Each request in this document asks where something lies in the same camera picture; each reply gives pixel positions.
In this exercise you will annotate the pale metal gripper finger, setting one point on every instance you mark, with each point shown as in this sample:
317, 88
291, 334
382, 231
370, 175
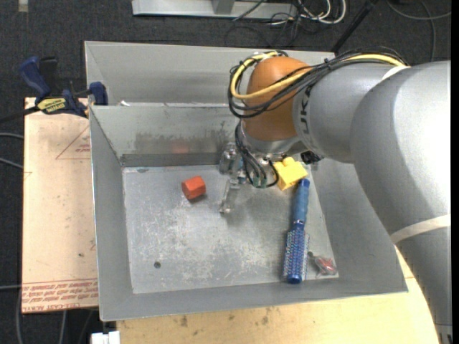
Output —
228, 197
226, 160

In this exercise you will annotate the red-orange block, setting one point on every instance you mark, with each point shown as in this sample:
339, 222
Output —
193, 187

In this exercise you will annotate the grey metal bin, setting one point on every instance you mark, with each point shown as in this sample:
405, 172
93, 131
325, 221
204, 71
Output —
201, 235

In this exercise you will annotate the yellow toy brick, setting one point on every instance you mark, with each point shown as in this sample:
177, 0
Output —
290, 173

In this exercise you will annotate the blue hairbrush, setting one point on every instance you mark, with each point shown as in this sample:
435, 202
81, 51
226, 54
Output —
297, 238

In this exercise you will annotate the brown cardboard board, red print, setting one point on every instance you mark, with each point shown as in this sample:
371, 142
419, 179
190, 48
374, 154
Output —
57, 206

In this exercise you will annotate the black cylinder on white bracket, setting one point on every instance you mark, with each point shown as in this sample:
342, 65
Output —
311, 157

